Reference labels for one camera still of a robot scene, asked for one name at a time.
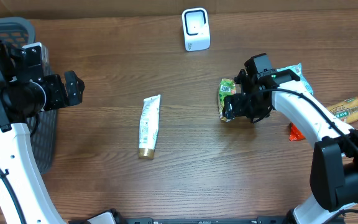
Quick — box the green snack pouch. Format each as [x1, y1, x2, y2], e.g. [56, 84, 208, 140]
[218, 78, 236, 122]

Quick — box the orange noodle package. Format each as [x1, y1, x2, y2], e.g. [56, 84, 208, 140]
[288, 90, 358, 142]

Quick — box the white cream tube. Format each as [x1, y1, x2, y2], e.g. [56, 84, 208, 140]
[139, 95, 161, 159]

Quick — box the white barcode scanner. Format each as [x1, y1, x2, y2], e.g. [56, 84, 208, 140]
[181, 7, 211, 52]

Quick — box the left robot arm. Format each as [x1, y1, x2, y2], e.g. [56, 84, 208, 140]
[0, 41, 85, 223]

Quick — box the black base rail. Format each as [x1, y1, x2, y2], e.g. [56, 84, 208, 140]
[68, 208, 296, 224]

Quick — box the dark grey plastic basket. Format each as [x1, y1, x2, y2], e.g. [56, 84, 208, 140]
[0, 17, 58, 174]

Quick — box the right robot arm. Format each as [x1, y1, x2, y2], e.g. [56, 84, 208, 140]
[223, 54, 358, 223]

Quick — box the teal wet wipes pack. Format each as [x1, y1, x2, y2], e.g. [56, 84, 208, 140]
[277, 63, 314, 95]

